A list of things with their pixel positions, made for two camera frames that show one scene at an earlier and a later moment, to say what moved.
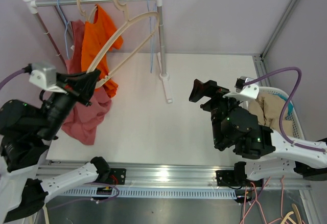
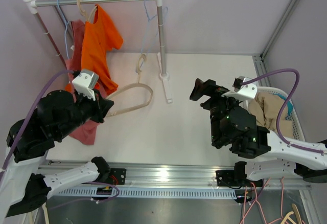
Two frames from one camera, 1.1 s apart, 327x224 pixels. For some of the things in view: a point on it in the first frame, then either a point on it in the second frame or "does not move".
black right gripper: [201, 90] does not move
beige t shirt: [267, 107] does not move
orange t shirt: [96, 35] does not move
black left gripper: [82, 84] to [100, 107]
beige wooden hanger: [131, 20] to [139, 73]
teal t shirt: [290, 106] does not move
